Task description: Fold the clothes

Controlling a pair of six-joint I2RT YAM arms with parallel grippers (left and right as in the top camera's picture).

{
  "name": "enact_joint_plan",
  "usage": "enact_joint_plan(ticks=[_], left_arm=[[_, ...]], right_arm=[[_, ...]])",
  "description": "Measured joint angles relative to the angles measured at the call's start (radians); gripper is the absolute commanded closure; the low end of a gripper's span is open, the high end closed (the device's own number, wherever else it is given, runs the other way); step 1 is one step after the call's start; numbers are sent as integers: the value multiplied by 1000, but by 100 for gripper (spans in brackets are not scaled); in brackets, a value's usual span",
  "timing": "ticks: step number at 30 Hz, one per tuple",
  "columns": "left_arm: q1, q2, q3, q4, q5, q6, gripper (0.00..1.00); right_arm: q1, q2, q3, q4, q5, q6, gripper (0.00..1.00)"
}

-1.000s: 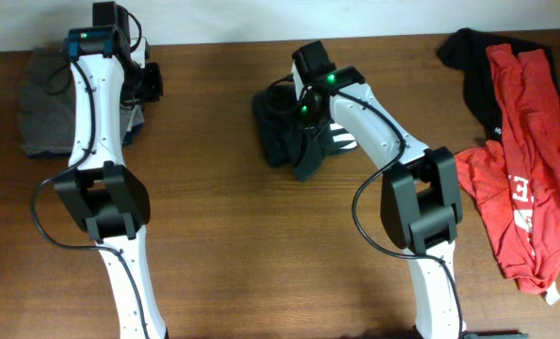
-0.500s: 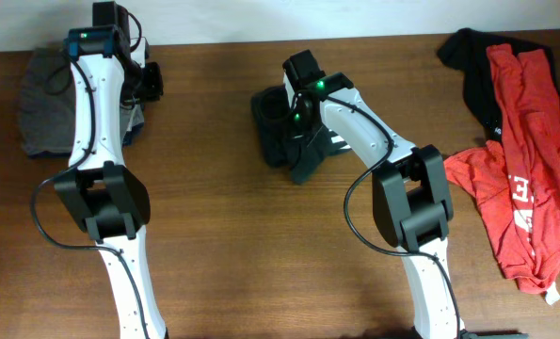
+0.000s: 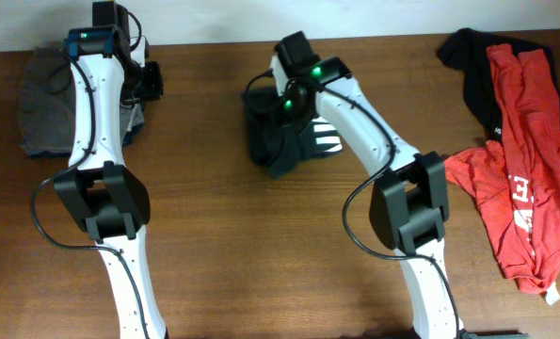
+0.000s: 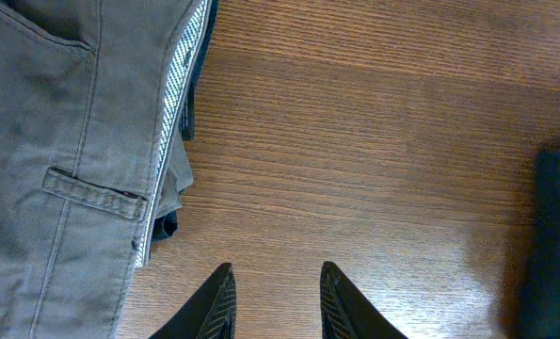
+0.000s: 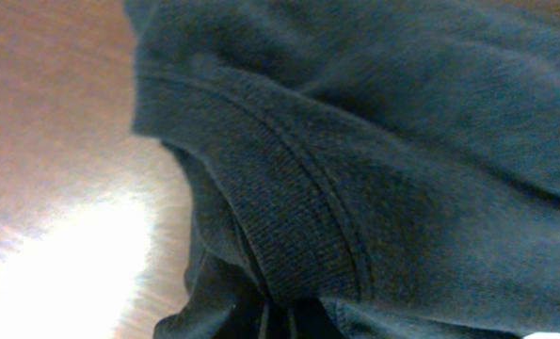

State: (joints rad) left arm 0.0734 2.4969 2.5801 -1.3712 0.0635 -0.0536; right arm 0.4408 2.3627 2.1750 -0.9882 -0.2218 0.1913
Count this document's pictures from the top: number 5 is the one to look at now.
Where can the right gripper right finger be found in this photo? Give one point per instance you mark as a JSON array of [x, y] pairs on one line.
[[308, 319]]

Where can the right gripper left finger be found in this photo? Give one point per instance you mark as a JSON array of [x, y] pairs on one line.
[[248, 319]]

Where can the dark green t-shirt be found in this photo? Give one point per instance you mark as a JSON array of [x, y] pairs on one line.
[[399, 161]]

